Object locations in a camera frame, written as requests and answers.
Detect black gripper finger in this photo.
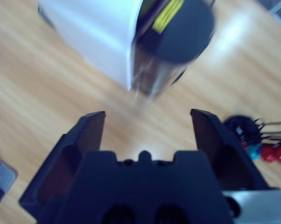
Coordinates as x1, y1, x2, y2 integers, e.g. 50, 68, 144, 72
18, 111, 106, 222
190, 108, 271, 191

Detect white capsule coffee machine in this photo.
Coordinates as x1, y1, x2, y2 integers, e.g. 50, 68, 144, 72
37, 0, 146, 91

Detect blue foil coffee capsule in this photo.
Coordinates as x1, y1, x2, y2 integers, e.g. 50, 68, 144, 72
246, 143, 262, 161

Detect black capsule holder with rods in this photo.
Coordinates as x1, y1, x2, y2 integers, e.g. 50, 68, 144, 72
223, 114, 281, 145

